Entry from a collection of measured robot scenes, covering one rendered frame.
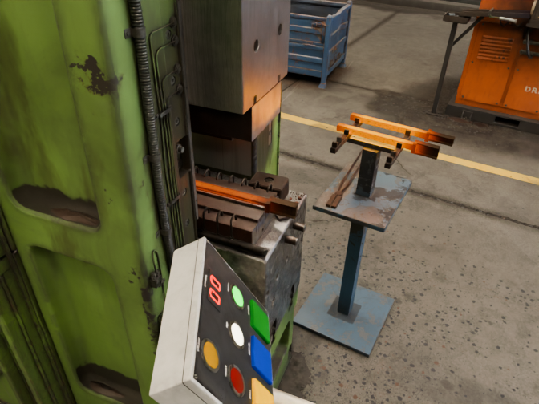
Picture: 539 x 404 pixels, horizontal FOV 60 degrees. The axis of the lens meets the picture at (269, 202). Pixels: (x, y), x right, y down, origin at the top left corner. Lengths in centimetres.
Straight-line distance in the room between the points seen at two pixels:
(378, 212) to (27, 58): 132
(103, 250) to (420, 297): 185
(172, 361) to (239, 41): 65
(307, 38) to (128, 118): 411
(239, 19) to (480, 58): 374
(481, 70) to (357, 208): 296
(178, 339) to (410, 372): 163
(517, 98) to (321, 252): 258
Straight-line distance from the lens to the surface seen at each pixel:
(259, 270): 138
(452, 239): 310
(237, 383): 88
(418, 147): 182
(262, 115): 122
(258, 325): 104
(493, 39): 457
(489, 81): 467
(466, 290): 278
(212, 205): 143
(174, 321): 86
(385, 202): 194
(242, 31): 104
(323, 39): 491
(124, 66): 94
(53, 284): 153
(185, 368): 78
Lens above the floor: 183
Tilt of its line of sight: 35 degrees down
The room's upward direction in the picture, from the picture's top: 2 degrees clockwise
